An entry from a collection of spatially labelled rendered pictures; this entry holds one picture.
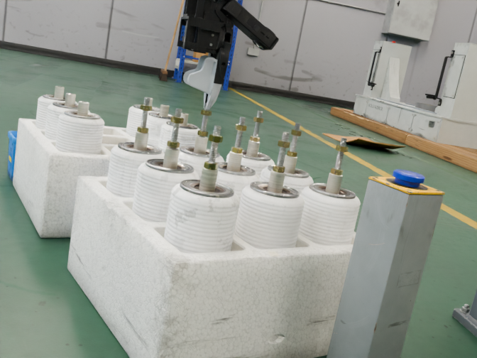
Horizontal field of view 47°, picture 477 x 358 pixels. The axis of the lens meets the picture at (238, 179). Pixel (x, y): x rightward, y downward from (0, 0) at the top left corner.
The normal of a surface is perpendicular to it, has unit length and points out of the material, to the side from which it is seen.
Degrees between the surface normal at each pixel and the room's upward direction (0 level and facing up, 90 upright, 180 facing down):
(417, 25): 90
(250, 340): 90
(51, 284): 0
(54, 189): 90
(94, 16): 90
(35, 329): 0
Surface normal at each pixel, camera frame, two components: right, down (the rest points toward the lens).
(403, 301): 0.53, 0.28
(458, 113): 0.18, 0.25
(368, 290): -0.83, -0.03
